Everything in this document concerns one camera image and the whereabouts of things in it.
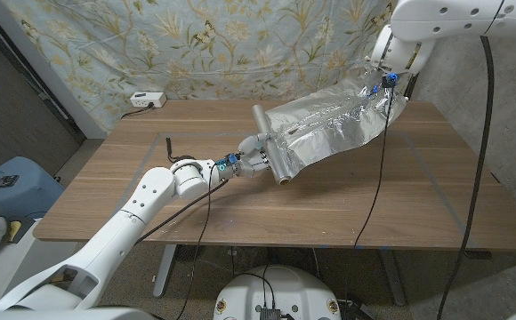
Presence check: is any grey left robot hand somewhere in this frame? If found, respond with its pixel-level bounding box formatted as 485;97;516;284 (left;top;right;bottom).
223;132;278;180

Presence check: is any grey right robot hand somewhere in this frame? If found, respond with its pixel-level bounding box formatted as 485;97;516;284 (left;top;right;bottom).
363;66;402;104

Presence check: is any aluminum foil roll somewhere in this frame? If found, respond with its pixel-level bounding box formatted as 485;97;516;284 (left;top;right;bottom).
251;73;408;187

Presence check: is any white power strip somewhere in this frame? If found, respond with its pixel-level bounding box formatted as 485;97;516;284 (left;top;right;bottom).
129;91;167;109

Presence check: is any black backdrop stand pole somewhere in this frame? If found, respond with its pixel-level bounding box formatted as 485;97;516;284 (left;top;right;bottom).
402;73;420;101

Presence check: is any floral printed backdrop cloth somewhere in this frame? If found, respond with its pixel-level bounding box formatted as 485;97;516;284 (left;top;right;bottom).
0;0;442;134

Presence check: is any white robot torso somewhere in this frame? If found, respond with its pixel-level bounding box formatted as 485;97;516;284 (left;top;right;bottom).
212;265;343;320

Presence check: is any grey metal table leg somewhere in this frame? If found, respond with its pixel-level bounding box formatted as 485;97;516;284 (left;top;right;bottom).
152;244;179;298
377;248;408;307

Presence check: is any blue plastic bin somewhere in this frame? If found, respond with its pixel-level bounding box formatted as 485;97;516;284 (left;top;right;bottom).
0;155;66;221

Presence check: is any black puck with cord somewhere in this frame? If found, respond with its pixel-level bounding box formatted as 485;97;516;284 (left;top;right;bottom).
165;137;197;164

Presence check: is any thin black left wrist cable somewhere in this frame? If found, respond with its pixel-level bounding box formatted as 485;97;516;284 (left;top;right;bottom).
173;163;218;320

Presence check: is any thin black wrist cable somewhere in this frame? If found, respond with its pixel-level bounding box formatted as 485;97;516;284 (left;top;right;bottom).
352;86;397;250
173;163;218;320

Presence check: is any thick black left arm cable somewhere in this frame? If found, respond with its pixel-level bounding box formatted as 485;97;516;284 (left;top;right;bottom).
133;178;230;246

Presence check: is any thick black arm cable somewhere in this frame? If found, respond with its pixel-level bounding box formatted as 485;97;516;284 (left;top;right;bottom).
133;178;230;246
435;35;496;320

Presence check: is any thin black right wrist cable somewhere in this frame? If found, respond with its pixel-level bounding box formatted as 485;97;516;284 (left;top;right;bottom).
352;86;397;250

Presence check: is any black power strip cord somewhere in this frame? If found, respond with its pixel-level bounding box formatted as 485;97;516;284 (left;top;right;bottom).
121;102;155;120

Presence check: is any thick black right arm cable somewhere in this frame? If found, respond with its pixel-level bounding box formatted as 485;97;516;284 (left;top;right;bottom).
435;35;496;320

